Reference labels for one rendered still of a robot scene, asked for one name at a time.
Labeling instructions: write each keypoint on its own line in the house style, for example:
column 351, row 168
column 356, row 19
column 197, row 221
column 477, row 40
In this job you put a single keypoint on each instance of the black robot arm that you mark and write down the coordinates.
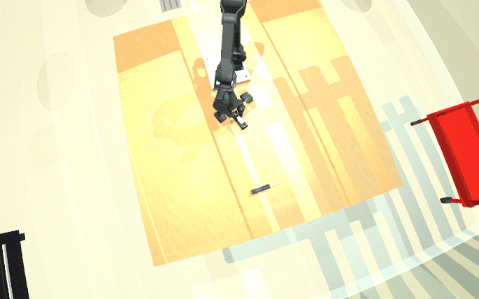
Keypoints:
column 232, row 52

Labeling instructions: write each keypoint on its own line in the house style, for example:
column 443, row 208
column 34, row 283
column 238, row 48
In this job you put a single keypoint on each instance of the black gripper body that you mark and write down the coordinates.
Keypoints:
column 233, row 103

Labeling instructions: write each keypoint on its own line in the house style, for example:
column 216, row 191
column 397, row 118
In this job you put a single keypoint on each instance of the white and black battery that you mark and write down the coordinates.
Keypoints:
column 239, row 118

